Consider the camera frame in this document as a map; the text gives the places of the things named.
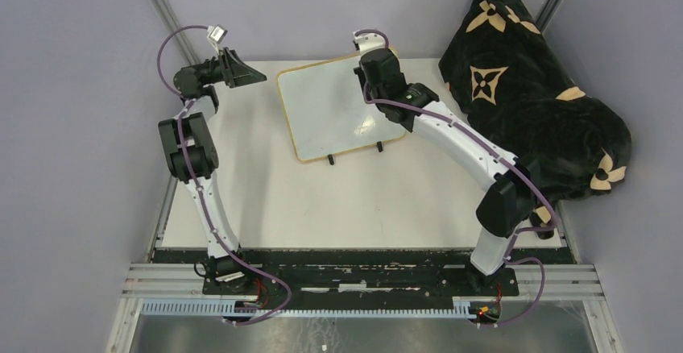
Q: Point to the left aluminium frame post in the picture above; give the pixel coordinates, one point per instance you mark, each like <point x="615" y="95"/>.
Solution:
<point x="171" y="22"/>

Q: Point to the black floral plush blanket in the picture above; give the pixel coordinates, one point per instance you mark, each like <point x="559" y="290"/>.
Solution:
<point x="513" y="90"/>

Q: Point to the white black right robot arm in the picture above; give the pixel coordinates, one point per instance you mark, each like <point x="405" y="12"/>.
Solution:
<point x="510" y="183"/>

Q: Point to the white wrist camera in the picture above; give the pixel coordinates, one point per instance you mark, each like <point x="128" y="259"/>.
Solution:
<point x="215" y="35"/>
<point x="368" y="40"/>

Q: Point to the grey toothed cable rail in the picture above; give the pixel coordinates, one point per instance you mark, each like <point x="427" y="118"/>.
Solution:
<point x="236" y="311"/>

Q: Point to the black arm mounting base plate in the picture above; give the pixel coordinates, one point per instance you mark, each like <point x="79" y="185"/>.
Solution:
<point x="337" y="279"/>

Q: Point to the small electronics board with led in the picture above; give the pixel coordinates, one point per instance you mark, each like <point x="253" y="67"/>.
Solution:
<point x="486" y="314"/>

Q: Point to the yellow framed whiteboard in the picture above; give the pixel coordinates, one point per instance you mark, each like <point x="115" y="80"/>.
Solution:
<point x="326" y="115"/>

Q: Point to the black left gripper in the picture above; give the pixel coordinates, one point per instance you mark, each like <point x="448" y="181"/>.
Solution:
<point x="235" y="72"/>

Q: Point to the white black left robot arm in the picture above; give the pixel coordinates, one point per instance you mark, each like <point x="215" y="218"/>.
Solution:
<point x="192" y="159"/>

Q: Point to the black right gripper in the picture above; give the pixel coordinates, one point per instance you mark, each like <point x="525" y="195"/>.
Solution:
<point x="358" y="70"/>

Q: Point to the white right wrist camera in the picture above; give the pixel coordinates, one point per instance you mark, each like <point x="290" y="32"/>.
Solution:
<point x="368" y="40"/>

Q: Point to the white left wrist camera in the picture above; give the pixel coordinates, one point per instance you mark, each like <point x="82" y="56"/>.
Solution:
<point x="215" y="35"/>

